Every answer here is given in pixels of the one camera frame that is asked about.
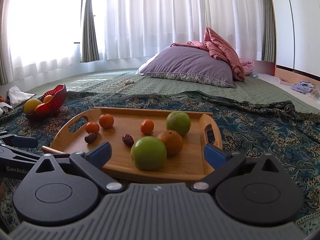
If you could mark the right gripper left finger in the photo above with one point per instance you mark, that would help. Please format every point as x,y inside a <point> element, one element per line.
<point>90,164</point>

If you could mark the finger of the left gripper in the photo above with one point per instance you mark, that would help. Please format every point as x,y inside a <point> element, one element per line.
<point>18,141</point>
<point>60,157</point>

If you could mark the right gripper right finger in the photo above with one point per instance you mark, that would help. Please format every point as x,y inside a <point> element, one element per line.
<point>223,163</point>

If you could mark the dark red date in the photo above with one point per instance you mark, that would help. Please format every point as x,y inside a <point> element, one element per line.
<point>128,140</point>
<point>90,138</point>

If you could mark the small tangerine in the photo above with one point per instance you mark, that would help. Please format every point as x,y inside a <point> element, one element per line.
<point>92,127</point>

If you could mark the large bright orange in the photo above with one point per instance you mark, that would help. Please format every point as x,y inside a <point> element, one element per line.
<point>106,121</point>

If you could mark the large green apple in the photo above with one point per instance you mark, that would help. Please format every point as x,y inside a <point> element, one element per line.
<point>178,121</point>

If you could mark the yellow fruit in bowl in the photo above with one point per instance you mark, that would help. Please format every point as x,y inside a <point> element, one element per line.
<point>30,106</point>

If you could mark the lower orange in bowl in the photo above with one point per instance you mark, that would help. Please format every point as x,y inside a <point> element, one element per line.
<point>43,109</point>

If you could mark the orange in bowl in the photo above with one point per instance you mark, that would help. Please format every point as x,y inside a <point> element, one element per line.
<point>43,109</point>
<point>47,98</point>

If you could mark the blue paisley cloth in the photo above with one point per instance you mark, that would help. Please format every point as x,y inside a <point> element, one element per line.
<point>252,129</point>

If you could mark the white tissue paper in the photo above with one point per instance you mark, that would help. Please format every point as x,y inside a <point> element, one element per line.
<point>14,98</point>

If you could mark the upper orange in bowl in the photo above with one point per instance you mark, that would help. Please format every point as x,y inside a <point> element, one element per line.
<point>47,98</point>

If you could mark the dull brownish orange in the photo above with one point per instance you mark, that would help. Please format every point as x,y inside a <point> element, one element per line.
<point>173,142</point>

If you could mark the red glass fruit bowl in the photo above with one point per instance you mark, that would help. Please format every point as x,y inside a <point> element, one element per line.
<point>59,94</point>

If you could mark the green quilted bedspread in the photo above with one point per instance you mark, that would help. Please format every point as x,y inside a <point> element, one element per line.
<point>264,89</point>

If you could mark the pink crumpled blanket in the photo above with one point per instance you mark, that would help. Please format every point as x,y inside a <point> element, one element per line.
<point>220,49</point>

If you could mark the purple pillow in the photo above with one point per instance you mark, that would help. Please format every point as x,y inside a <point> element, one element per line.
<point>188,64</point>

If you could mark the left green curtain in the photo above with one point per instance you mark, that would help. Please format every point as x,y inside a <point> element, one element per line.
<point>88,45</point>

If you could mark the green curtain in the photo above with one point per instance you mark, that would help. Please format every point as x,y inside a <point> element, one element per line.
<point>88,45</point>
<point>269,38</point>

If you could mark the blue crumpled garment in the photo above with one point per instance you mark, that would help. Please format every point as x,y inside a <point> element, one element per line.
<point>303,87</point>

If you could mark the right green curtain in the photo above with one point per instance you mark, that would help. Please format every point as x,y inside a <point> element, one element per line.
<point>269,38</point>

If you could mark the white sheer curtain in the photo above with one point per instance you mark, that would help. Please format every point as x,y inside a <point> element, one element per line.
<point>142,28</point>

